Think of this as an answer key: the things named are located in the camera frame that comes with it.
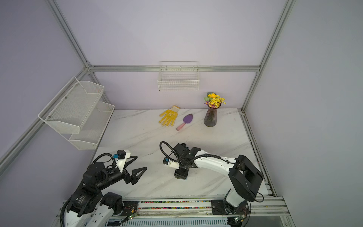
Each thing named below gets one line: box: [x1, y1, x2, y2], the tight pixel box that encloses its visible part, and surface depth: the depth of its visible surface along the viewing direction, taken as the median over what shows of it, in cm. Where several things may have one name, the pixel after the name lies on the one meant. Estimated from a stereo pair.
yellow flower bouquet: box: [203, 91, 226, 109], surface depth 95 cm
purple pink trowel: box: [175, 113, 193, 131], surface depth 116 cm
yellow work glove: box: [158, 105, 181, 128], surface depth 117 cm
